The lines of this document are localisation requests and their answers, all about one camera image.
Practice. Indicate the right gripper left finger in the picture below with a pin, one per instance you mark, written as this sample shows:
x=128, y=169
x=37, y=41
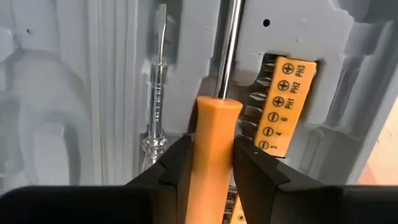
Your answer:
x=140, y=202

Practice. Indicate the grey plastic tool case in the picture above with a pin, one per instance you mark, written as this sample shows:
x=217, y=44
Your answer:
x=295, y=31

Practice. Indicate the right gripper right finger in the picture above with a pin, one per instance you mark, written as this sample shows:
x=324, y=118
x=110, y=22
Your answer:
x=280, y=202

